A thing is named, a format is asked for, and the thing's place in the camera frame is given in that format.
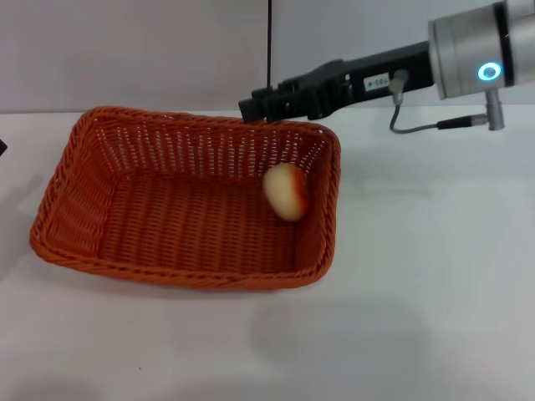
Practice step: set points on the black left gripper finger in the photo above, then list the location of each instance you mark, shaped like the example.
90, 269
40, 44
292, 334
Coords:
3, 147

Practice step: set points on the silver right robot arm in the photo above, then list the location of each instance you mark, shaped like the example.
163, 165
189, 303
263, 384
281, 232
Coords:
468, 46

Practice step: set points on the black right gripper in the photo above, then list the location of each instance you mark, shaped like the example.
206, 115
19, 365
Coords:
376, 67

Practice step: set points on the orange woven plastic basket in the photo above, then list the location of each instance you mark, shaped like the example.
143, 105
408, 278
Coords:
188, 234

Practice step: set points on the round toy bread bun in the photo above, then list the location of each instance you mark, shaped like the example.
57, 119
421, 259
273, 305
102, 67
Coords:
286, 192

